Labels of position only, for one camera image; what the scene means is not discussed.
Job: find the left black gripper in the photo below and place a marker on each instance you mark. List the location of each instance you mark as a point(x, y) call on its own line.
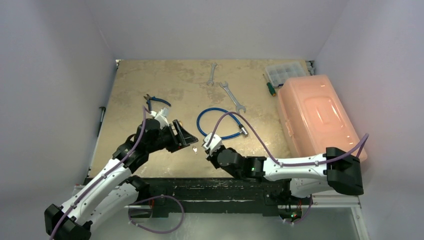
point(187, 138)

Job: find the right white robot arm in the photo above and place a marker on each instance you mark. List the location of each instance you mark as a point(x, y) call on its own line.
point(333, 170)

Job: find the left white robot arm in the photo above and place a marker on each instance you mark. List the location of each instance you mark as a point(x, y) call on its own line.
point(116, 185)

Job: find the small silver key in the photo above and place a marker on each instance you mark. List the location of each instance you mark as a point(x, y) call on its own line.
point(195, 150)

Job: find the large silver wrench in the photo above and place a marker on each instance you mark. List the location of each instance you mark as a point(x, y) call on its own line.
point(238, 107)

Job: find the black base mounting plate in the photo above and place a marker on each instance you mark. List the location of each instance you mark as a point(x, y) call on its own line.
point(222, 195)

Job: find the small silver wrench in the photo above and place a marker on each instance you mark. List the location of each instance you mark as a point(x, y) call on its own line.
point(210, 81)

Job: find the clear compartment organizer box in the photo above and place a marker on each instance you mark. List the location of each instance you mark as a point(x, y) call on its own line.
point(278, 74)

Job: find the orange translucent plastic toolbox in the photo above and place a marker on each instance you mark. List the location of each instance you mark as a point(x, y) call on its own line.
point(313, 117)

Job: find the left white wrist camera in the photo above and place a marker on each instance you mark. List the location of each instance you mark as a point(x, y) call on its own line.
point(161, 117)

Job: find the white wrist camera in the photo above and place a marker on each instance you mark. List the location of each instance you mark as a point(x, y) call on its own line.
point(161, 117)
point(211, 143)

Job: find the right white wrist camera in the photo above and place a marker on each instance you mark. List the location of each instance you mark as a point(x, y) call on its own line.
point(211, 143)

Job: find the blue handled pliers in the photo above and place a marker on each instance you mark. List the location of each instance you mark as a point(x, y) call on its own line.
point(149, 99)

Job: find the black clamp handle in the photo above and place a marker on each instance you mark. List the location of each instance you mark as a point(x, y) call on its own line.
point(102, 115)

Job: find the green handled screwdriver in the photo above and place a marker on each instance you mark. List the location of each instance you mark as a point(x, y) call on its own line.
point(270, 87)

